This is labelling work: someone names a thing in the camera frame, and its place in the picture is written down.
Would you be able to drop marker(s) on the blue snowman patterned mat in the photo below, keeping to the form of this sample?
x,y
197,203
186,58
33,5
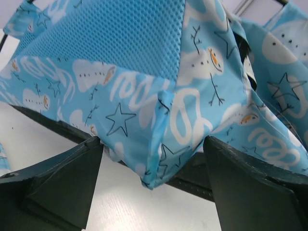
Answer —
x,y
4,163

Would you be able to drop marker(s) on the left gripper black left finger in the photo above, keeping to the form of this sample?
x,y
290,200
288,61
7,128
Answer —
x,y
52,195

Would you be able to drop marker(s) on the blue patterned pet tent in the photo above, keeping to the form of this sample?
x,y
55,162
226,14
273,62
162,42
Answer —
x,y
153,78

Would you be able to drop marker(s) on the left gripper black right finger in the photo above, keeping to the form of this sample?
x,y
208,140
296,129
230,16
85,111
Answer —
x,y
252,195

